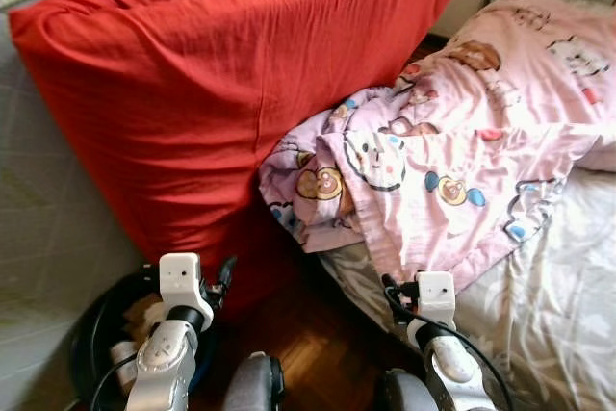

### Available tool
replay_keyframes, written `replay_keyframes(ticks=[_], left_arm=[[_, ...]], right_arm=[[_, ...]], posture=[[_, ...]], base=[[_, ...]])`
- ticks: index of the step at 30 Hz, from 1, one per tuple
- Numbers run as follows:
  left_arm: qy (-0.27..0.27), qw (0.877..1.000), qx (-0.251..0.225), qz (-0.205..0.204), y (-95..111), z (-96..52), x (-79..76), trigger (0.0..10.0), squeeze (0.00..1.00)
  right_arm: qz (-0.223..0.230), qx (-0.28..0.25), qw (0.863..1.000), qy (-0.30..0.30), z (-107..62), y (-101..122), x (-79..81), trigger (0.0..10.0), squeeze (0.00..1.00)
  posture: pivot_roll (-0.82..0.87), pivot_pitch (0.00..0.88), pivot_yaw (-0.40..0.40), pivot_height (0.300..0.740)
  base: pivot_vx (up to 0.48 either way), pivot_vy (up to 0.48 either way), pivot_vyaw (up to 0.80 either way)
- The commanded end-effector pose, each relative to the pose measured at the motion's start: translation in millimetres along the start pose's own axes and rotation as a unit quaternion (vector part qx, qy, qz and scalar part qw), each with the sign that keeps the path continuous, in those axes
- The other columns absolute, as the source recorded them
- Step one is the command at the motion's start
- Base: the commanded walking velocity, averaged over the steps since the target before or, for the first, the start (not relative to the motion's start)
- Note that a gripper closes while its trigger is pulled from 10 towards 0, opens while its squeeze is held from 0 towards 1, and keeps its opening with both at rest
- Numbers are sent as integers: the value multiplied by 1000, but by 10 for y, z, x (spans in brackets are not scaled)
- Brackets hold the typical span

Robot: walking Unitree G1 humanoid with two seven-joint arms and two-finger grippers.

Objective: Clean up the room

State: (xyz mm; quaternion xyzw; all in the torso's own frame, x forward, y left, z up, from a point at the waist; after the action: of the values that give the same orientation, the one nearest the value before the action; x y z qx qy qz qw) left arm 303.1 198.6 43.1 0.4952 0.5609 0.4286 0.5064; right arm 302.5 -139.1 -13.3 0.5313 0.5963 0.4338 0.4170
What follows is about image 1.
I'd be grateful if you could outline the small white printed packet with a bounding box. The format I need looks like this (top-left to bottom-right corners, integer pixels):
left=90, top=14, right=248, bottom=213
left=108, top=339, right=141, bottom=373

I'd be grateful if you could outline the pale green quilted mattress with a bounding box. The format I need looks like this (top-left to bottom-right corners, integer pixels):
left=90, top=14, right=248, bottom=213
left=0, top=16, right=145, bottom=411

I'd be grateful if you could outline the grey left robot leg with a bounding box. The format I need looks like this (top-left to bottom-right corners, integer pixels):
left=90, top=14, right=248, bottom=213
left=221, top=353, right=286, bottom=411

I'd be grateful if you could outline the pink cartoon print blanket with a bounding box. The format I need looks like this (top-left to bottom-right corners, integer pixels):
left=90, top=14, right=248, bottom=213
left=258, top=0, right=616, bottom=294

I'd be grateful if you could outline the grey right robot leg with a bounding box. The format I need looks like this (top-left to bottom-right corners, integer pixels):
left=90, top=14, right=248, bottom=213
left=375, top=369, right=434, bottom=411

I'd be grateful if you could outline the black round bin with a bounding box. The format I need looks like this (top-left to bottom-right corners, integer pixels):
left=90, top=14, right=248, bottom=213
left=69, top=267, right=227, bottom=407

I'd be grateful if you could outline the brown cardboard box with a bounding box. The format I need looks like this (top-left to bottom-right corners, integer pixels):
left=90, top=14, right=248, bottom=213
left=125, top=295, right=169, bottom=335

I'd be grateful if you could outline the grey robot leg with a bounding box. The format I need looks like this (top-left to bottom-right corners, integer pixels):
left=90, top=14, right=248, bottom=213
left=375, top=369, right=434, bottom=411
left=221, top=353, right=286, bottom=411

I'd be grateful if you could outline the large red covered cushion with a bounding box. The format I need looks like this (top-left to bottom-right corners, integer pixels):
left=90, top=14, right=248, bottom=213
left=8, top=0, right=478, bottom=321

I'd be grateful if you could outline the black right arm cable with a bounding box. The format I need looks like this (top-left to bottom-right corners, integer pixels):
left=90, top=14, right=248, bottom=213
left=382, top=274, right=516, bottom=411

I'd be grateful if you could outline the bed with grey floral sheet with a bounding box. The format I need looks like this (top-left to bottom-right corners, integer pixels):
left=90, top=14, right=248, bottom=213
left=318, top=0, right=616, bottom=411

